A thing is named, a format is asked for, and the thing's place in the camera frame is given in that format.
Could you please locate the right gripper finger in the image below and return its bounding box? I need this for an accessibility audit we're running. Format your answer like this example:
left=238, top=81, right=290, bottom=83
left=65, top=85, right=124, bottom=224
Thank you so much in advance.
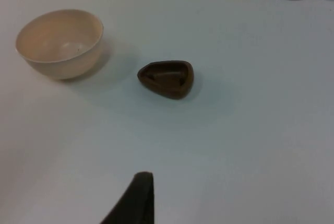
left=99, top=171, right=155, bottom=224

